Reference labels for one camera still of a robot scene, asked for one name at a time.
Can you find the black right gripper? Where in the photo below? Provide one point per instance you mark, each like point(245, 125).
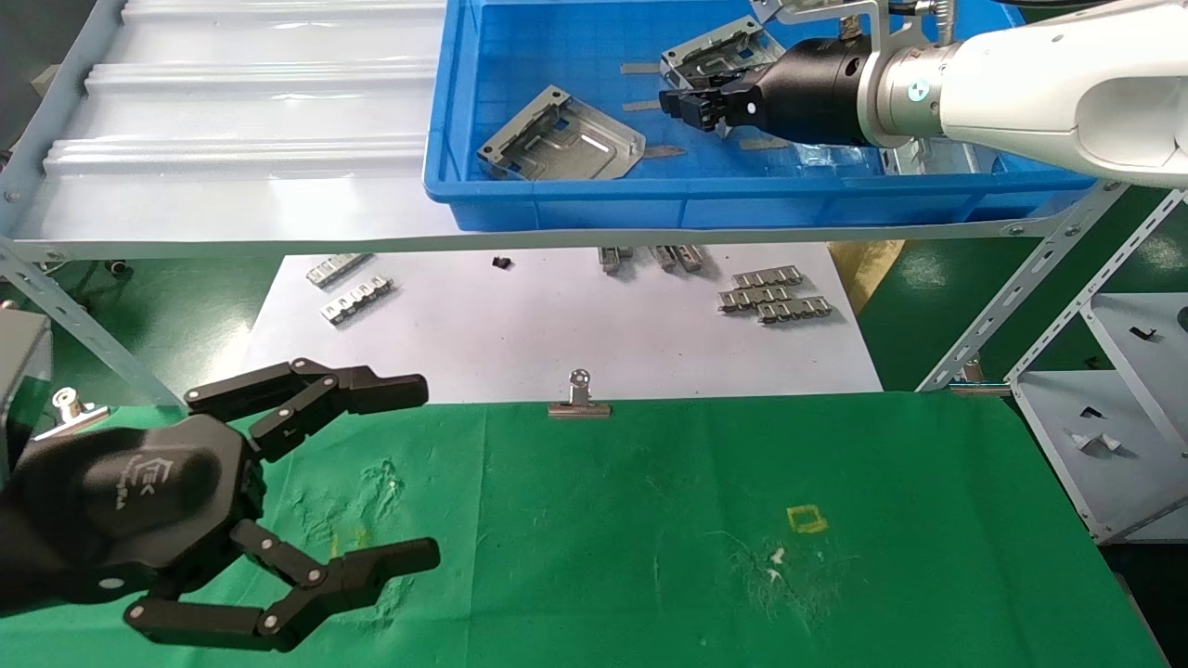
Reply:
point(807, 93)

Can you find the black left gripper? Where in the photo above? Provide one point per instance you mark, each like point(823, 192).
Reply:
point(121, 501)

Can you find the metal lock housing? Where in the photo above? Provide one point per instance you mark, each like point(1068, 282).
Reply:
point(715, 51)

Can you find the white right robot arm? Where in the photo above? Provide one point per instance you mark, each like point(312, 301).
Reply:
point(1067, 93)

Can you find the yellow tape square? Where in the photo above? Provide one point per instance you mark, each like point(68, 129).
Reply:
point(806, 529)
point(348, 540)

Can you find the brown tape strip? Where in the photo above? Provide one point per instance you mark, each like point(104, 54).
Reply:
point(640, 67)
point(643, 105)
point(664, 150)
point(763, 144)

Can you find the long metal lock strip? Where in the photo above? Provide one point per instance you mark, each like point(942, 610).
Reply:
point(613, 258)
point(754, 297)
point(339, 269)
point(663, 256)
point(794, 310)
point(768, 276)
point(689, 257)
point(357, 301)

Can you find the blue plastic bin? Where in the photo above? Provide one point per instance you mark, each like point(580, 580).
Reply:
point(557, 204)

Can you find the green table cloth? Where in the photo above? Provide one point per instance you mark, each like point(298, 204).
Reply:
point(603, 520)

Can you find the black caster wheel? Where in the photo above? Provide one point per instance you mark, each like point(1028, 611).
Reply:
point(116, 267)

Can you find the grey metal shelf rack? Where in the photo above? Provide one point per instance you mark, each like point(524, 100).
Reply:
point(232, 186)

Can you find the small black clip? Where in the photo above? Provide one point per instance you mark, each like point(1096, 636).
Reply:
point(1143, 332)

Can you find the small white plastic piece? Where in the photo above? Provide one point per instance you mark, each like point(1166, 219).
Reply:
point(1109, 445)
point(1081, 441)

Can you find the flat grey metal bracket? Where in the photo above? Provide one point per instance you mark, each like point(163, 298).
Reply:
point(566, 139)

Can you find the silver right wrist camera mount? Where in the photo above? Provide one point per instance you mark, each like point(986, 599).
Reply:
point(863, 14)

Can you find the box-shaped metal bracket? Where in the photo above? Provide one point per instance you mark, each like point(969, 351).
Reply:
point(928, 158)

